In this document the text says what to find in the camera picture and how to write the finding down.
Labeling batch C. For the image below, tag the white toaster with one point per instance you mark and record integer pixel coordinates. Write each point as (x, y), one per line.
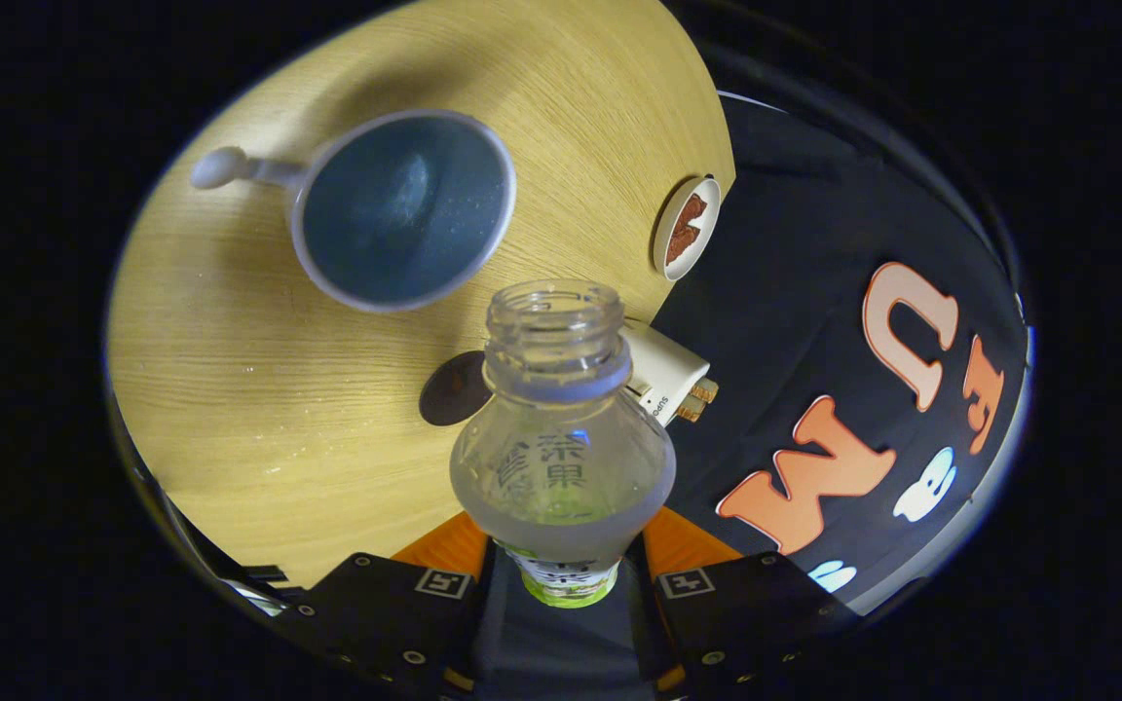
(663, 368)

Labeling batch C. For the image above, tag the clear plastic juice bottle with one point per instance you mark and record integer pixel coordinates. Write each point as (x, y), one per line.
(561, 467)

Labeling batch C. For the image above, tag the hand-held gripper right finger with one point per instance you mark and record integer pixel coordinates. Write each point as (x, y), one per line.
(647, 623)

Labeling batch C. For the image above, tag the wooden table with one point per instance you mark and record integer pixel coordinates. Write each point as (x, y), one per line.
(230, 389)

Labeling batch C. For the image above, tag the white cup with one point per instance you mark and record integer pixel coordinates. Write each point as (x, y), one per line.
(464, 166)

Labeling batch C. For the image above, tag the white oval plate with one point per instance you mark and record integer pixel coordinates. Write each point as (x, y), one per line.
(661, 239)

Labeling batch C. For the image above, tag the toast slice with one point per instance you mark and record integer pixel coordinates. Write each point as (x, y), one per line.
(704, 390)
(691, 410)

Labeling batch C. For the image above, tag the brown food piece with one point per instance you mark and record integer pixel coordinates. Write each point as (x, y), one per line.
(683, 248)
(695, 212)

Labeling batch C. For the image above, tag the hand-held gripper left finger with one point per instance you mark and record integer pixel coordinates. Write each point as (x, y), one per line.
(483, 623)

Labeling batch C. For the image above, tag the dark round coaster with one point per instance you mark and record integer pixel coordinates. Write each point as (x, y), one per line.
(449, 389)

